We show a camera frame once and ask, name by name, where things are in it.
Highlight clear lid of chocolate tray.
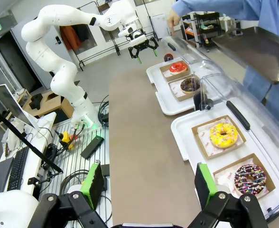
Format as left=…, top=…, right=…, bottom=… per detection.
left=162, top=35, right=217, bottom=74

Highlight large brown cardboard box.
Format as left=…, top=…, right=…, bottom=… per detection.
left=23, top=91, right=74, bottom=120

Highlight black power adapter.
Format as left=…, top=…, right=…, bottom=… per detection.
left=101, top=163, right=111, bottom=178

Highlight white small fridge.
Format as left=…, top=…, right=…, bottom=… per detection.
left=151, top=13, right=170, bottom=39

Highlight white tray with chocolate donut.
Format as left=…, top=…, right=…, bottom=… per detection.
left=146, top=60, right=222, bottom=116

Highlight sprinkled chocolate donut in box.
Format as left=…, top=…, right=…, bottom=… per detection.
left=213, top=153, right=276, bottom=198

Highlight black rectangular box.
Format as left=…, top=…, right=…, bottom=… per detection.
left=80, top=135, right=105, bottom=160

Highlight yellow emergency stop button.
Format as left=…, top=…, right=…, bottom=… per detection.
left=59, top=132, right=76, bottom=151

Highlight orange hanging jacket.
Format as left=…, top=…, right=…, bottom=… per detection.
left=59, top=25, right=80, bottom=51

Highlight white tray with yellow donut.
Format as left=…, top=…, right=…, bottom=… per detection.
left=170, top=97, right=279, bottom=214

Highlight yellow donut in box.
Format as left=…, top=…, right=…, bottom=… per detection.
left=191, top=115, right=247, bottom=160

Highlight black boom pole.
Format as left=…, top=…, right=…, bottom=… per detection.
left=0, top=99, right=64, bottom=174

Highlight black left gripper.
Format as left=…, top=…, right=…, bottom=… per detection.
left=128, top=37, right=159, bottom=65

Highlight black metal coat rack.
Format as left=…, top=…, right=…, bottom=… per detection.
left=74, top=0, right=140, bottom=70

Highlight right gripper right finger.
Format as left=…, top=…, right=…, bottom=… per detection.
left=188, top=162, right=270, bottom=228

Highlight coiled black cable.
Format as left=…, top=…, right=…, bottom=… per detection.
left=59, top=169, right=89, bottom=196

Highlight chocolate nut donut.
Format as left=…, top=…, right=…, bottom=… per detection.
left=180, top=77, right=201, bottom=94

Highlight dark brown serving tray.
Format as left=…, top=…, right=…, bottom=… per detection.
left=212, top=26, right=279, bottom=85

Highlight yellow sprinkled donut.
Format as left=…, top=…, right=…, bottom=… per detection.
left=209, top=123, right=239, bottom=150

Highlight chocolate donut colourful sprinkles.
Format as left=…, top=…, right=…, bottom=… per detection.
left=233, top=164, right=267, bottom=196

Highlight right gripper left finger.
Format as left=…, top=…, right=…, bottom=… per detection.
left=32, top=162, right=112, bottom=228

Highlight red glazed donut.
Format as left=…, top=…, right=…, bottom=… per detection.
left=169, top=62, right=187, bottom=76

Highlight black shelf cart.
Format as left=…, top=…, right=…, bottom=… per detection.
left=181, top=11, right=223, bottom=52

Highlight tilted computer monitor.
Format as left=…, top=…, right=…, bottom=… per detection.
left=0, top=84, right=39, bottom=132

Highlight person's right forearm blue sleeve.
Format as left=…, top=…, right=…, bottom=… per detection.
left=175, top=0, right=260, bottom=21

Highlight black keyboard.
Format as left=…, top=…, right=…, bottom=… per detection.
left=6, top=146, right=30, bottom=192

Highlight person's torso blue shirt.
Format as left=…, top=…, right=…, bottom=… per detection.
left=242, top=0, right=279, bottom=112

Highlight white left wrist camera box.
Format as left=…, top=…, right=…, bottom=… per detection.
left=129, top=34, right=147, bottom=46

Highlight white computer desk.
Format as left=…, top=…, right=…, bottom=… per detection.
left=1, top=111, right=57, bottom=193

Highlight person's right hand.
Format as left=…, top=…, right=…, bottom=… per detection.
left=167, top=7, right=184, bottom=36

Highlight clear lid of yellow tray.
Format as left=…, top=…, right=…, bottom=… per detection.
left=193, top=59, right=279, bottom=216

